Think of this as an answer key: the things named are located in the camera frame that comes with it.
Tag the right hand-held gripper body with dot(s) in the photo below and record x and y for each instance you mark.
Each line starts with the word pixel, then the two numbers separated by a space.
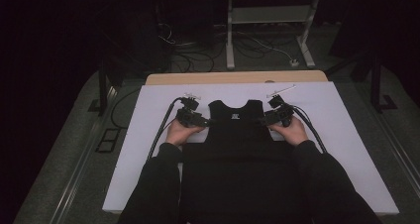
pixel 282 115

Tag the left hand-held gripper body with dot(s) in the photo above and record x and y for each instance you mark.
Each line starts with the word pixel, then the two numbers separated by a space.
pixel 188 116

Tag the black tank top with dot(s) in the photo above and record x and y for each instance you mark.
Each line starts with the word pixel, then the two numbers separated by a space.
pixel 237 171

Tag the person's left hand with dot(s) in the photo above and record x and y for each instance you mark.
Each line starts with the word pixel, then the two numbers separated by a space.
pixel 178 134

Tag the person's right hand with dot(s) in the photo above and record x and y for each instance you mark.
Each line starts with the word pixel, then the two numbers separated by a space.
pixel 294 133

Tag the white power plug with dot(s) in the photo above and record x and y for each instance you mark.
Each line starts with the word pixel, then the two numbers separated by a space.
pixel 294 63

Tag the black metal stand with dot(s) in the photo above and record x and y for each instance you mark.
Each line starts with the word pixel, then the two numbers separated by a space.
pixel 103 85
pixel 375 85

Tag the grey metal desk frame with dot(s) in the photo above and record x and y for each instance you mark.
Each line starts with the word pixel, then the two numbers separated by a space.
pixel 270 15

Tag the metal floor rail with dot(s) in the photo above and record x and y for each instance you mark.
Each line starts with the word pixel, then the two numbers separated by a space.
pixel 82 171
pixel 407 163

